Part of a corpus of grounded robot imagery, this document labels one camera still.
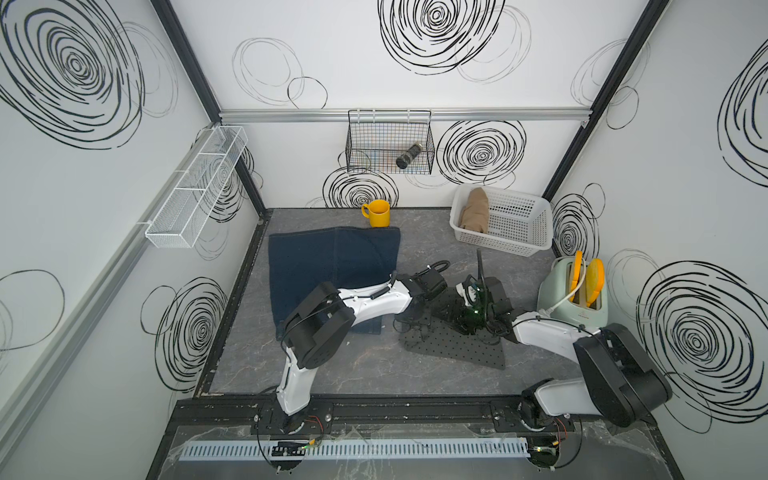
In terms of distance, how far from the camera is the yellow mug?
1.11 meters

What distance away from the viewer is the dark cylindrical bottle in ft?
2.98

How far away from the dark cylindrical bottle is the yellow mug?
0.23 meters
